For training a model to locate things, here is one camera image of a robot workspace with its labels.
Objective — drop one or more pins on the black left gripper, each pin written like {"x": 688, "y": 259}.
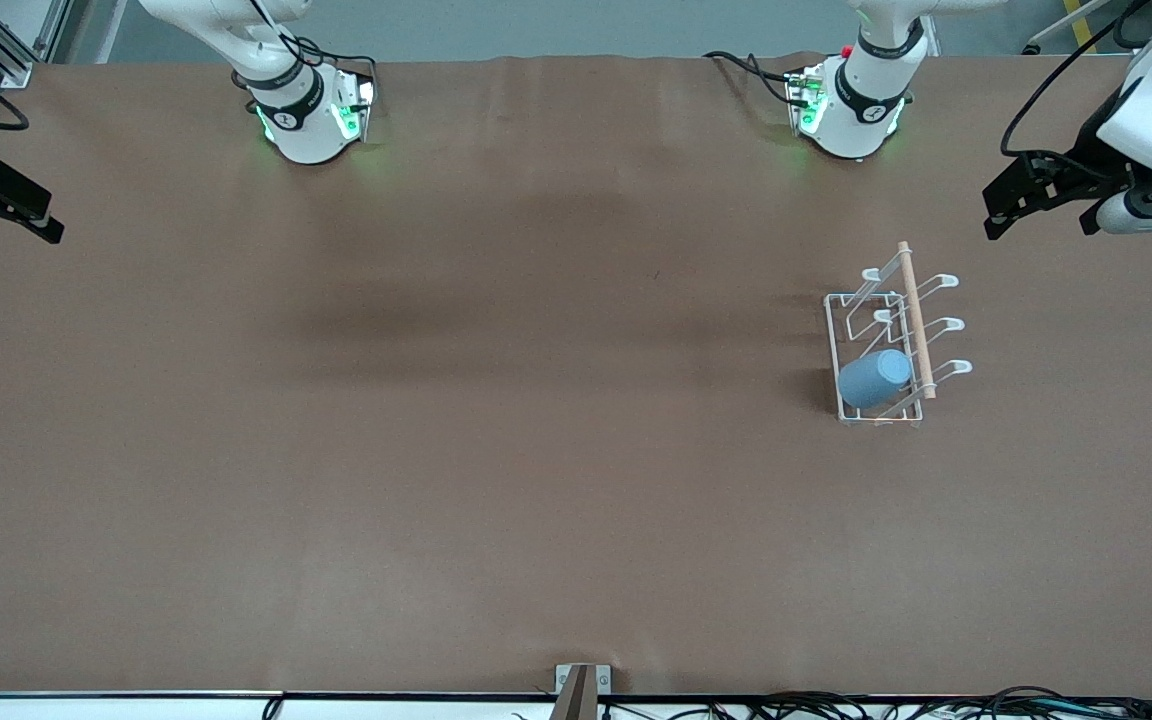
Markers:
{"x": 1088, "y": 159}

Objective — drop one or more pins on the blue plastic cup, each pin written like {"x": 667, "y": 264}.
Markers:
{"x": 876, "y": 380}

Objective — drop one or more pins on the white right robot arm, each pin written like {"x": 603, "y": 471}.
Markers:
{"x": 301, "y": 130}

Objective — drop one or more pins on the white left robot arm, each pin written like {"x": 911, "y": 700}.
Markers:
{"x": 861, "y": 100}

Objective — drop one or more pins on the grey metal rod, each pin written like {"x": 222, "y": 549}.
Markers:
{"x": 1066, "y": 25}

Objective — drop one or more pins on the metal left base connector plate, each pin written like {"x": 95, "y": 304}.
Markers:
{"x": 801, "y": 90}

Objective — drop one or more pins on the metal base connector plate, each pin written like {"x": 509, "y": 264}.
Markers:
{"x": 801, "y": 90}
{"x": 364, "y": 95}

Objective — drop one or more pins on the metal right base connector plate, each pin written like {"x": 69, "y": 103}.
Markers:
{"x": 364, "y": 95}

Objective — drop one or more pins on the brown table cover mat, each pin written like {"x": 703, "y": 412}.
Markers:
{"x": 536, "y": 500}

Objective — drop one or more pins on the metal camera pole bracket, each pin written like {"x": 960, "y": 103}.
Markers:
{"x": 583, "y": 690}

